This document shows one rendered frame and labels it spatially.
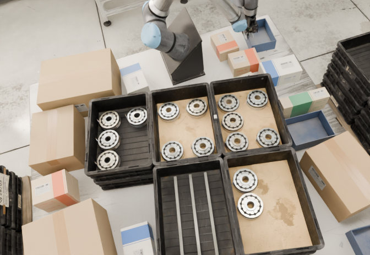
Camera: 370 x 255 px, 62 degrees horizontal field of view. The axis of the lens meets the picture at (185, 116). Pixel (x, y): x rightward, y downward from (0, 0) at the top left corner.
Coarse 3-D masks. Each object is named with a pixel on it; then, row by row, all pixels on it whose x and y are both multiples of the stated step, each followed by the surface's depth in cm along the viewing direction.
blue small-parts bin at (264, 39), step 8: (264, 24) 196; (256, 32) 196; (264, 32) 195; (272, 32) 185; (248, 40) 186; (256, 40) 192; (264, 40) 192; (272, 40) 188; (256, 48) 185; (264, 48) 186; (272, 48) 187
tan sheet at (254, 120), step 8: (264, 88) 158; (216, 96) 159; (240, 96) 157; (216, 104) 156; (240, 104) 155; (240, 112) 152; (248, 112) 152; (256, 112) 151; (264, 112) 151; (272, 112) 150; (248, 120) 150; (256, 120) 149; (264, 120) 149; (272, 120) 148; (248, 128) 147; (256, 128) 147; (224, 136) 147; (248, 136) 145; (256, 136) 145; (224, 144) 144; (256, 144) 143; (280, 144) 141
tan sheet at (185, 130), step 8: (160, 104) 160; (176, 104) 159; (184, 104) 158; (184, 112) 156; (208, 112) 154; (160, 120) 155; (176, 120) 154; (184, 120) 154; (192, 120) 153; (200, 120) 153; (208, 120) 152; (160, 128) 153; (168, 128) 152; (176, 128) 152; (184, 128) 151; (192, 128) 151; (200, 128) 150; (208, 128) 150; (160, 136) 150; (168, 136) 150; (176, 136) 149; (184, 136) 149; (192, 136) 149; (200, 136) 148; (208, 136) 148; (160, 144) 148; (184, 144) 147; (184, 152) 145; (192, 152) 144
